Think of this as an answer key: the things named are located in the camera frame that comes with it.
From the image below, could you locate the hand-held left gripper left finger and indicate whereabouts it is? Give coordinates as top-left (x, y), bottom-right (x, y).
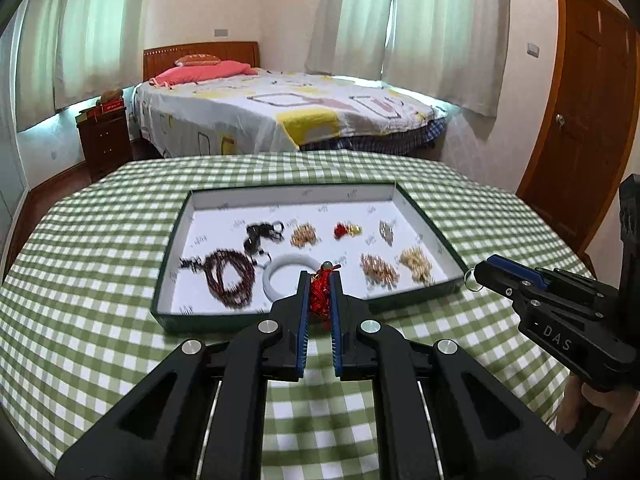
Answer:
top-left (54, 270), bottom-right (313, 480)

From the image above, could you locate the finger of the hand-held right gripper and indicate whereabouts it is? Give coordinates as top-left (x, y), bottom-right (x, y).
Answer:
top-left (486, 254), bottom-right (556, 291)
top-left (473, 260), bottom-right (538, 313)

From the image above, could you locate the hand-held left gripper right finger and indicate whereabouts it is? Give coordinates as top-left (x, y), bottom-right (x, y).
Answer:
top-left (327, 272), bottom-right (587, 480)

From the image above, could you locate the red tassel knot charm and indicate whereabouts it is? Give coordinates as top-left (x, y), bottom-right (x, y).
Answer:
top-left (307, 262), bottom-right (343, 331)

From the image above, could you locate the white jade bangle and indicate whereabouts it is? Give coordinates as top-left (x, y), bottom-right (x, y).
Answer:
top-left (262, 254), bottom-right (321, 306)

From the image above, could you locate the rose gold chain pile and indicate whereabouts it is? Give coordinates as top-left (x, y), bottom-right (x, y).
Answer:
top-left (359, 252), bottom-right (401, 288)

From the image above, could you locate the gold leaf necklace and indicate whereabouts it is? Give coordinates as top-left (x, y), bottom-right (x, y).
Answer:
top-left (290, 222), bottom-right (321, 250)

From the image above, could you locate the black cord necklace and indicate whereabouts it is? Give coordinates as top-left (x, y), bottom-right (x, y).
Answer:
top-left (242, 220), bottom-right (287, 267)

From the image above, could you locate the green jewelry tray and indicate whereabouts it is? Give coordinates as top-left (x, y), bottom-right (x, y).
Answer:
top-left (150, 181), bottom-right (471, 335)

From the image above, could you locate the person's right hand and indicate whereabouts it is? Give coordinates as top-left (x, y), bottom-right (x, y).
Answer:
top-left (555, 377), bottom-right (640, 471)

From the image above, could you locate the wooden door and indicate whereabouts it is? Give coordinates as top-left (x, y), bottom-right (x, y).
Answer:
top-left (515, 0), bottom-right (640, 261)

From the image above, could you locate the blue checked mattress cover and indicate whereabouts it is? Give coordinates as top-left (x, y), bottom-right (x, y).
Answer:
top-left (300, 120), bottom-right (448, 153)

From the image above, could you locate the green checked tablecloth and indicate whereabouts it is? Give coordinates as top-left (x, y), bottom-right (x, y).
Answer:
top-left (0, 152), bottom-right (608, 480)

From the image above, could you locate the long white curtain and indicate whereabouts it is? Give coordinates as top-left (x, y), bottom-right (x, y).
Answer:
top-left (382, 0), bottom-right (511, 118)

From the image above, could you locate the patterned bed sheet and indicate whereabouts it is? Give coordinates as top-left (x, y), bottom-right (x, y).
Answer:
top-left (131, 71), bottom-right (448, 158)

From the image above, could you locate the dark wooden nightstand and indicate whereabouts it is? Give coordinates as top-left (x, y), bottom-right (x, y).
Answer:
top-left (76, 105), bottom-right (133, 183)

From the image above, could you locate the pink pillow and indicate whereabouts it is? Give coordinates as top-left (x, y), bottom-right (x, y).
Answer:
top-left (147, 60), bottom-right (258, 88)

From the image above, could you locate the narrow white curtain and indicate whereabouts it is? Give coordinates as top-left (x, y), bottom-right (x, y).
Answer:
top-left (305, 0), bottom-right (396, 78)

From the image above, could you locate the patterned brown pillow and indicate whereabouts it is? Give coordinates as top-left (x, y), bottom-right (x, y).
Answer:
top-left (174, 53), bottom-right (222, 67)

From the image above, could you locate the wooden bed headboard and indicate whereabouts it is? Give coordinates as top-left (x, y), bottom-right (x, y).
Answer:
top-left (142, 41), bottom-right (262, 82)

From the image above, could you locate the glossy white wardrobe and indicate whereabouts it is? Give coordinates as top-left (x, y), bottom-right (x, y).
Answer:
top-left (0, 20), bottom-right (28, 281)

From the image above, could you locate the wide white curtain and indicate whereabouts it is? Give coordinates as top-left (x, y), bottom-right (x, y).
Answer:
top-left (15, 0), bottom-right (156, 113)

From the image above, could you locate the pale gold chain pile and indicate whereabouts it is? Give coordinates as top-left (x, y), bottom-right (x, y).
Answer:
top-left (399, 246), bottom-right (435, 286)

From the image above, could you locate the dark red bead necklace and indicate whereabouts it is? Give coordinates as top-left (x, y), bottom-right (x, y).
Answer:
top-left (179, 250), bottom-right (257, 311)

